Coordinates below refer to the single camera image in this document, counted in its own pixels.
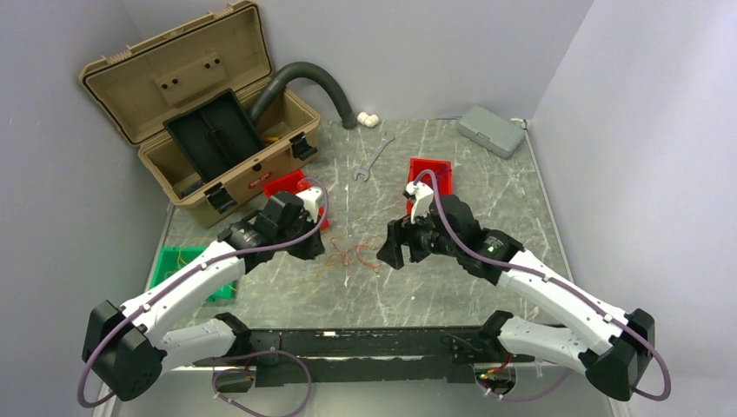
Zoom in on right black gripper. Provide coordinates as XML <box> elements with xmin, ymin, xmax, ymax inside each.
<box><xmin>376</xmin><ymin>203</ymin><xmax>461</xmax><ymax>268</ymax></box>

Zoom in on orange cables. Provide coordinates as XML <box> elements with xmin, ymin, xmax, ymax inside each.
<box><xmin>325</xmin><ymin>235</ymin><xmax>386</xmax><ymax>274</ymax></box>

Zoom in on yellow cables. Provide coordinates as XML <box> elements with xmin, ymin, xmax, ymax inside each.
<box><xmin>167</xmin><ymin>247</ymin><xmax>347</xmax><ymax>289</ymax></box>

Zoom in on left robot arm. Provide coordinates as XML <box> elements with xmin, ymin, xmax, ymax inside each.
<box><xmin>77</xmin><ymin>187</ymin><xmax>328</xmax><ymax>408</ymax></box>

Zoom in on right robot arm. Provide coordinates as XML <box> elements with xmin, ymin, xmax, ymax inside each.
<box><xmin>376</xmin><ymin>195</ymin><xmax>655</xmax><ymax>401</ymax></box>

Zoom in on red bin near toolbox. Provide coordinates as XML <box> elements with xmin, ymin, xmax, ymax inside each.
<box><xmin>257</xmin><ymin>169</ymin><xmax>312</xmax><ymax>235</ymax></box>

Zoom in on red bin right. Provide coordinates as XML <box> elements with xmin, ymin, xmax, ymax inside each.
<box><xmin>407</xmin><ymin>158</ymin><xmax>453</xmax><ymax>215</ymax></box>

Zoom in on steel open-end wrench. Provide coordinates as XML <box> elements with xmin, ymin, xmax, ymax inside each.
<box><xmin>353</xmin><ymin>132</ymin><xmax>395</xmax><ymax>182</ymax></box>

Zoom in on black toolbox tray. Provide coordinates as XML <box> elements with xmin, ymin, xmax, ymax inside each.
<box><xmin>163</xmin><ymin>89</ymin><xmax>266</xmax><ymax>182</ymax></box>

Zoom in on white pipe fitting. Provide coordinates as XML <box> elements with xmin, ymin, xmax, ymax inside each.
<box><xmin>356</xmin><ymin>112</ymin><xmax>380</xmax><ymax>129</ymax></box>

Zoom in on green plastic bin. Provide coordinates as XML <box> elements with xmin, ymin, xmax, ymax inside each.
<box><xmin>148</xmin><ymin>247</ymin><xmax>236</xmax><ymax>302</ymax></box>

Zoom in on tan open toolbox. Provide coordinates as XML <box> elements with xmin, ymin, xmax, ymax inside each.
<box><xmin>79</xmin><ymin>1</ymin><xmax>320</xmax><ymax>227</ymax></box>

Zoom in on grey plastic case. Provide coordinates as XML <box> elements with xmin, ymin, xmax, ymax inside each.
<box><xmin>456</xmin><ymin>105</ymin><xmax>525</xmax><ymax>159</ymax></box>

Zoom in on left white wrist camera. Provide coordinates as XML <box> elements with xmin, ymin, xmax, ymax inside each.
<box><xmin>296</xmin><ymin>186</ymin><xmax>324</xmax><ymax>223</ymax></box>

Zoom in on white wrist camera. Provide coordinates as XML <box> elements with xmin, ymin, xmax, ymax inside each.
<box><xmin>296</xmin><ymin>186</ymin><xmax>324</xmax><ymax>223</ymax></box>
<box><xmin>405</xmin><ymin>182</ymin><xmax>435</xmax><ymax>224</ymax></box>

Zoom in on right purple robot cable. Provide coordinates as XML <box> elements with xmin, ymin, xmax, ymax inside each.
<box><xmin>413</xmin><ymin>169</ymin><xmax>673</xmax><ymax>404</ymax></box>

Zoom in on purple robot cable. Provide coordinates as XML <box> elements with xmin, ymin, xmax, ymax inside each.
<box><xmin>76</xmin><ymin>176</ymin><xmax>330</xmax><ymax>417</ymax></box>
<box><xmin>413</xmin><ymin>169</ymin><xmax>673</xmax><ymax>404</ymax></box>

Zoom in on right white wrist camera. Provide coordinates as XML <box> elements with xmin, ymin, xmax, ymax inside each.
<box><xmin>405</xmin><ymin>182</ymin><xmax>435</xmax><ymax>224</ymax></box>

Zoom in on black aluminium base frame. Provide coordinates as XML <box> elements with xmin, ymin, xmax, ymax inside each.
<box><xmin>103</xmin><ymin>314</ymin><xmax>612</xmax><ymax>398</ymax></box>

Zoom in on black corrugated hose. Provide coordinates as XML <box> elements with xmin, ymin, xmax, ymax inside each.
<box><xmin>249</xmin><ymin>61</ymin><xmax>359</xmax><ymax>130</ymax></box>

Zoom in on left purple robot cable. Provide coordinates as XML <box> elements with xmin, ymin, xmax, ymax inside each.
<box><xmin>76</xmin><ymin>176</ymin><xmax>330</xmax><ymax>417</ymax></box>

